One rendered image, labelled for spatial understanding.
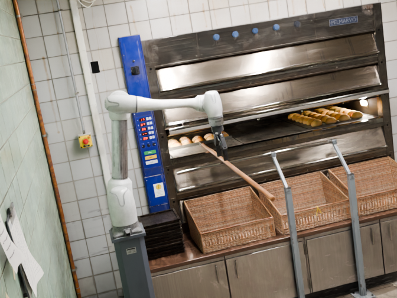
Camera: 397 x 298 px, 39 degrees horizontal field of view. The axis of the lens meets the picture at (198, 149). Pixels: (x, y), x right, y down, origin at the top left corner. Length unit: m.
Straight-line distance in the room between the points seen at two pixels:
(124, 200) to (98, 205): 1.01
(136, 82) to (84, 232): 1.20
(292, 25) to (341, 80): 0.60
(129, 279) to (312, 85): 2.15
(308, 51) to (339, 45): 0.26
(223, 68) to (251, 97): 0.32
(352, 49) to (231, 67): 1.00
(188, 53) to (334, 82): 1.21
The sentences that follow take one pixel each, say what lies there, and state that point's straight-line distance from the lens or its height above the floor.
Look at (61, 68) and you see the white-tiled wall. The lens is 4.20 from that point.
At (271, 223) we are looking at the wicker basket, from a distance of 4.13.
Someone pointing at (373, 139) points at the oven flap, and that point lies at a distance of 4.89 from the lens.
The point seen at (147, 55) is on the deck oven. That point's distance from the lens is 4.23.
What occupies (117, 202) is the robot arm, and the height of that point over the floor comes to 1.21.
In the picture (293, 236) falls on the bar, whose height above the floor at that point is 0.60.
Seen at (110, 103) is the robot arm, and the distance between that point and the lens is 3.32.
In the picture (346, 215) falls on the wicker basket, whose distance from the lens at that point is 4.35.
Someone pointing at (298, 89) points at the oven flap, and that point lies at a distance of 4.55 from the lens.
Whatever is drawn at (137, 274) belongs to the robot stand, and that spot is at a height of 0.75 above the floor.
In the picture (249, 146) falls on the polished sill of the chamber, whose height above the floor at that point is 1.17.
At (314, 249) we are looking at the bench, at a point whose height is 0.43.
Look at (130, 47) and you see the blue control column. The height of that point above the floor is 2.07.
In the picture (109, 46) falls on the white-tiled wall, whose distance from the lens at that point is 4.20.
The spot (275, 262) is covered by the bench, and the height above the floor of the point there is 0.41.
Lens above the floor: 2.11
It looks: 12 degrees down
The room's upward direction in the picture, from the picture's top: 9 degrees counter-clockwise
